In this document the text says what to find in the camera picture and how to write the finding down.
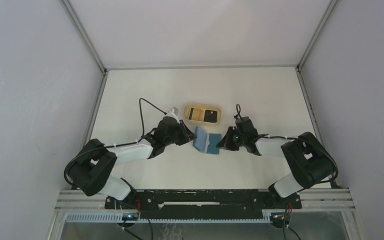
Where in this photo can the black VIP card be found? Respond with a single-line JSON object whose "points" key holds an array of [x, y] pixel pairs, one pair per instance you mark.
{"points": [[210, 116]]}

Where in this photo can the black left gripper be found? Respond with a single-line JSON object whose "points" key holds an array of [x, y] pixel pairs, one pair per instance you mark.
{"points": [[187, 135]]}

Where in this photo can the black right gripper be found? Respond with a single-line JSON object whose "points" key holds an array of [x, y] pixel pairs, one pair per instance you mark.
{"points": [[226, 143]]}

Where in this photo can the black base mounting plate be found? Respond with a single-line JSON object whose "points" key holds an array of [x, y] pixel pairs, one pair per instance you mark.
{"points": [[260, 199]]}

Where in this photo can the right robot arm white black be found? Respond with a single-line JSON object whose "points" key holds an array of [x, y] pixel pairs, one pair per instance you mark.
{"points": [[309, 162]]}

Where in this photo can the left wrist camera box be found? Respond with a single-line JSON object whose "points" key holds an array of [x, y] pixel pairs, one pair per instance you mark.
{"points": [[173, 112]]}

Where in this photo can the blue leather card holder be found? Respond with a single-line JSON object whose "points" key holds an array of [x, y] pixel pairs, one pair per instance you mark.
{"points": [[205, 142]]}

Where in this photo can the beige oval plastic tray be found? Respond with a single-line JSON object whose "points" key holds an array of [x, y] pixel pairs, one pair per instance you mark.
{"points": [[202, 106]]}

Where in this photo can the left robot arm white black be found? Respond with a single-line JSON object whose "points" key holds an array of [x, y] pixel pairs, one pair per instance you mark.
{"points": [[91, 169]]}

